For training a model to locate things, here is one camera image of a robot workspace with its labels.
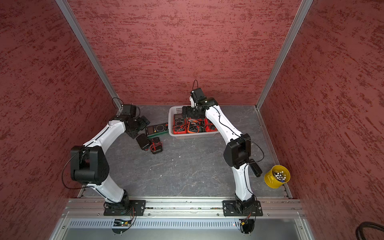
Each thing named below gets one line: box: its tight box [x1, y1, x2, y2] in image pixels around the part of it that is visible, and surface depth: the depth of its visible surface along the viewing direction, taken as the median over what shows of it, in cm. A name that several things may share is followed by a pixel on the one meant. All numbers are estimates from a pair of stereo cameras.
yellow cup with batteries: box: [264, 164, 291, 189], surface depth 77 cm
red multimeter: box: [172, 114, 188, 135], surface depth 99 cm
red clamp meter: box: [204, 117, 218, 132], surface depth 97 cm
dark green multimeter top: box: [145, 122, 169, 138], surface depth 105 cm
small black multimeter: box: [150, 137, 163, 154], surface depth 94 cm
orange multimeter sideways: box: [187, 119, 200, 134], surface depth 99 cm
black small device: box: [136, 133, 150, 150], surface depth 99 cm
